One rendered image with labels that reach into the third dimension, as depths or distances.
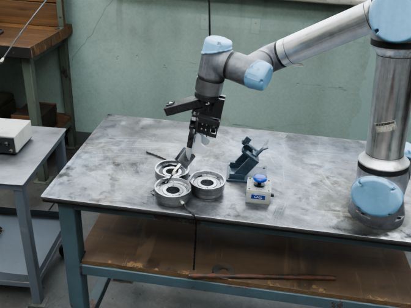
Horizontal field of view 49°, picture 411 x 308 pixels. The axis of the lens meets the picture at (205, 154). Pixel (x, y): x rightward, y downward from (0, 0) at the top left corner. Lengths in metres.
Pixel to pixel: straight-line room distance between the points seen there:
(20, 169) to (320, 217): 1.06
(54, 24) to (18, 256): 1.47
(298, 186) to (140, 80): 1.79
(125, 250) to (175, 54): 1.65
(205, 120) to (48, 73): 2.09
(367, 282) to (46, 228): 1.40
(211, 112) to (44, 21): 1.89
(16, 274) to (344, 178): 1.29
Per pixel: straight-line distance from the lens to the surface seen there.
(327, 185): 1.47
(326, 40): 1.21
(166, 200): 1.27
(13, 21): 3.09
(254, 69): 1.16
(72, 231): 1.44
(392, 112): 1.07
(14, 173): 1.75
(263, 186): 1.32
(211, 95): 1.23
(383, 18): 1.00
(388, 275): 1.60
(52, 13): 2.97
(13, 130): 1.87
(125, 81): 3.05
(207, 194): 1.30
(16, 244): 2.17
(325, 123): 3.02
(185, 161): 1.34
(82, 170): 1.47
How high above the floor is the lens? 1.54
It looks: 28 degrees down
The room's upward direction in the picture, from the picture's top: 4 degrees clockwise
